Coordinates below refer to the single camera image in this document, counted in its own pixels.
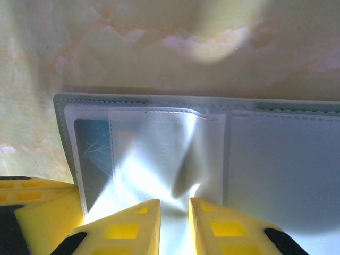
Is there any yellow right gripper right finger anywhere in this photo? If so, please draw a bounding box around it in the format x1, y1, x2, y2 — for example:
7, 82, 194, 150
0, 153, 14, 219
189, 198, 310, 255

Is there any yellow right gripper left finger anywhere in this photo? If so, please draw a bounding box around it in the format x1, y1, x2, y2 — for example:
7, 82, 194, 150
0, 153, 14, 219
54, 199, 162, 255

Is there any mint green card holder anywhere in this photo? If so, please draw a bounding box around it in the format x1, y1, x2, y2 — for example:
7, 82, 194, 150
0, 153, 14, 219
53, 91, 340, 255

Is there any dark blue starburst credit card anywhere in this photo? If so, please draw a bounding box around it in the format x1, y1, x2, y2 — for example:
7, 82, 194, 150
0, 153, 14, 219
73, 118, 114, 210

